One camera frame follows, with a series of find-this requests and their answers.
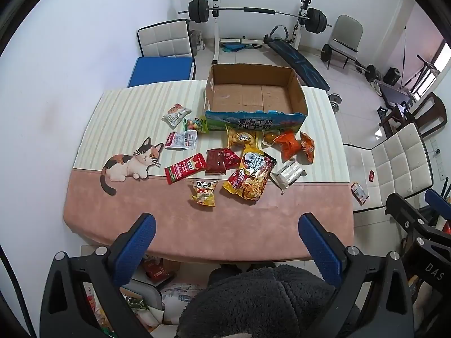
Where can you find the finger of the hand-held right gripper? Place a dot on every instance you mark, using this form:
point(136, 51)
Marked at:
point(437, 200)
point(401, 211)

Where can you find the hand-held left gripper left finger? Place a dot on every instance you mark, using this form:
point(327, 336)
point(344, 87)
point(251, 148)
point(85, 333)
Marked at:
point(135, 250)

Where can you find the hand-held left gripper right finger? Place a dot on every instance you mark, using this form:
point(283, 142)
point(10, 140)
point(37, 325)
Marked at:
point(319, 250)

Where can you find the clear braised egg packet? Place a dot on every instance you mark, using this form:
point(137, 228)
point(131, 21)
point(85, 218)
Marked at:
point(270, 138)

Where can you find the yellow round biscuit packet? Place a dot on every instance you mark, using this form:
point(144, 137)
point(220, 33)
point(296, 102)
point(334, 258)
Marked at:
point(241, 138)

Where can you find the blue printed cardboard box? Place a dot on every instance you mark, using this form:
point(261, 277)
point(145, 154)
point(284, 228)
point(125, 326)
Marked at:
point(253, 95)

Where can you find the red snack bag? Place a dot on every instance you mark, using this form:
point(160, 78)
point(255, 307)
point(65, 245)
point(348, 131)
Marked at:
point(156, 271)

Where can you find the cat print tablecloth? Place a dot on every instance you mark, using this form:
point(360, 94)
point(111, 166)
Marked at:
point(141, 204)

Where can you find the small red packet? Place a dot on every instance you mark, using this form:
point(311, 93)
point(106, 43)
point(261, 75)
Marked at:
point(371, 175)

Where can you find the white padded chair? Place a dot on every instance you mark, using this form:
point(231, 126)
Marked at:
point(394, 163)
point(165, 38)

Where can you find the white plastic bag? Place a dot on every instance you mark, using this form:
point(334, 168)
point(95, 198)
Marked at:
point(172, 304)

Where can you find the person's grey fleece clothing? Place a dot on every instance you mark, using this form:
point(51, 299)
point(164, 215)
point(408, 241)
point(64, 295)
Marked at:
point(260, 302)

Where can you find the white wrapped snack packet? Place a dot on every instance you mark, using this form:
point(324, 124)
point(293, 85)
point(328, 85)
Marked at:
point(289, 174)

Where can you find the yellow cartoon snack packet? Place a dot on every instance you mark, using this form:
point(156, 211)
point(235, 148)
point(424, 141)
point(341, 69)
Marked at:
point(203, 192)

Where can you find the dark wooden chair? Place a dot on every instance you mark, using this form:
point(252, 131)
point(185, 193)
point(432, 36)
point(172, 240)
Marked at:
point(431, 107)

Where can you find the long red snack packet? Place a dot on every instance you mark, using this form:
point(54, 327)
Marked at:
point(185, 168)

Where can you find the large yellow noodle packet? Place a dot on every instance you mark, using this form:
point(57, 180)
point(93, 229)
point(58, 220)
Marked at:
point(256, 174)

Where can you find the orange snack packet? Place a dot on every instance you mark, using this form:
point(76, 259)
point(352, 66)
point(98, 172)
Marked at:
point(288, 144)
point(307, 147)

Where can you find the red yellow snack packet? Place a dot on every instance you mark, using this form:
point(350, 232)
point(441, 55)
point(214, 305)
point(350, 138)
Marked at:
point(232, 182)

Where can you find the red white clear packet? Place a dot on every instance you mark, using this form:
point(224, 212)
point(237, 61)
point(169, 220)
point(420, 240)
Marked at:
point(181, 139)

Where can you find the dark red jerky packet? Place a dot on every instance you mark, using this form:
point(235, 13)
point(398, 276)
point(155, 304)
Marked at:
point(218, 161)

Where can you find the small dumbbell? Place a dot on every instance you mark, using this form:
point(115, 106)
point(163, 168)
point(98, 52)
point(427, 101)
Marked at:
point(335, 101)

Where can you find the green candy packet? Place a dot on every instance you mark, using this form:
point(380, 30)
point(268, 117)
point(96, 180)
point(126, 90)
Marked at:
point(195, 125)

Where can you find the short barbell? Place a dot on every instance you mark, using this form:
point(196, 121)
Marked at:
point(370, 72)

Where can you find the black weight plate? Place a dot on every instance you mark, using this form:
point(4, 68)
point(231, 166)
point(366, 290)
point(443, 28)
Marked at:
point(326, 52)

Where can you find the black weight bench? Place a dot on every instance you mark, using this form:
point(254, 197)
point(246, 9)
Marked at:
point(299, 61)

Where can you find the grey chair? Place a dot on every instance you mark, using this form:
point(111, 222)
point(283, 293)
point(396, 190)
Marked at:
point(347, 31)

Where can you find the blue balance disc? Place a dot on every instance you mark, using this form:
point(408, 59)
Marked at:
point(234, 47)

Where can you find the white barbell rack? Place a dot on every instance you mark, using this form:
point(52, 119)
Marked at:
point(215, 24)

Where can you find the black barbell with plates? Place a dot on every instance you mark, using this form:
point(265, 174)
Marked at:
point(199, 10)

